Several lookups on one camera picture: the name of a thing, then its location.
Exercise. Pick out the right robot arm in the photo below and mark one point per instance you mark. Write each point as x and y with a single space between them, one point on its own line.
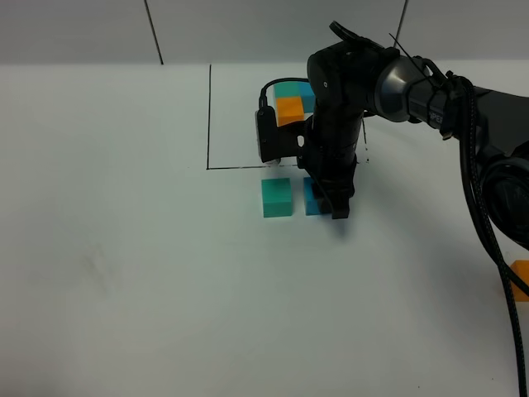
357 78

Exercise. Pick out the orange template block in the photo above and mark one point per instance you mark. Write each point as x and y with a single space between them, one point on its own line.
289 110

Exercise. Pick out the blue template block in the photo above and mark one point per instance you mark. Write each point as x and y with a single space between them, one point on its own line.
306 92

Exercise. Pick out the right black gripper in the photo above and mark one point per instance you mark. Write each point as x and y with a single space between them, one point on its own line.
329 155

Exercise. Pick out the green template block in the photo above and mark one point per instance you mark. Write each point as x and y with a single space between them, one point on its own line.
287 89

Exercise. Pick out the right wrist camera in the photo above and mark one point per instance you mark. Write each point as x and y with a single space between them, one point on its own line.
274 142

